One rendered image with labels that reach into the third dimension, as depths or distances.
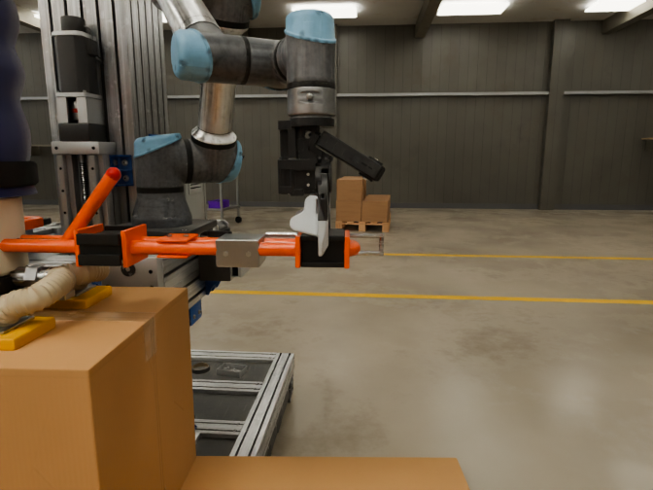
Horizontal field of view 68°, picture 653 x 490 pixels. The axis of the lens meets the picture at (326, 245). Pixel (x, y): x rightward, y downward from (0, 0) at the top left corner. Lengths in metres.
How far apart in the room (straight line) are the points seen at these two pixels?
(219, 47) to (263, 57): 0.07
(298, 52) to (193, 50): 0.16
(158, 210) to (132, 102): 0.37
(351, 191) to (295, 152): 6.99
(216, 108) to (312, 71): 0.54
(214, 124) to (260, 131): 10.24
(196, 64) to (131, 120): 0.72
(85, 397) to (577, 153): 11.75
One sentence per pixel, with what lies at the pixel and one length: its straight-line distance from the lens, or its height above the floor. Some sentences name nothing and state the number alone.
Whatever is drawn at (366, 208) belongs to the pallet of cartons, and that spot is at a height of 0.37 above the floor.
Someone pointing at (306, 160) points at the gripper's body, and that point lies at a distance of 0.74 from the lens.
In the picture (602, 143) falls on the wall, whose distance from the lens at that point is 12.32.
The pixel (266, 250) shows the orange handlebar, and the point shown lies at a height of 1.07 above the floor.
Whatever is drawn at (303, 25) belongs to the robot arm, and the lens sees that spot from 0.76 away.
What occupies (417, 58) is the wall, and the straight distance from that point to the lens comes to 11.45.
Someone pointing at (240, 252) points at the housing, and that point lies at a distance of 0.77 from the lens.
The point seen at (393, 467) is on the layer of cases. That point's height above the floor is 0.54.
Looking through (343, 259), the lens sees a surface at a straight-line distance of 0.76.
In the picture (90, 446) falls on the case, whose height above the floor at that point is 0.83.
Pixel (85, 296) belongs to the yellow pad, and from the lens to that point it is 1.00.
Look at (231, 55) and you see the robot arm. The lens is 0.81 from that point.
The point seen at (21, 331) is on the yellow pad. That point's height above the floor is 0.96.
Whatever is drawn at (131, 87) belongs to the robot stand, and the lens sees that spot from 1.51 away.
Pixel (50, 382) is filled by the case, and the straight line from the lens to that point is 0.75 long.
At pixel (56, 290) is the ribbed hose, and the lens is 0.85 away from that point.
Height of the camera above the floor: 1.22
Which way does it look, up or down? 11 degrees down
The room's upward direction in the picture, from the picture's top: straight up
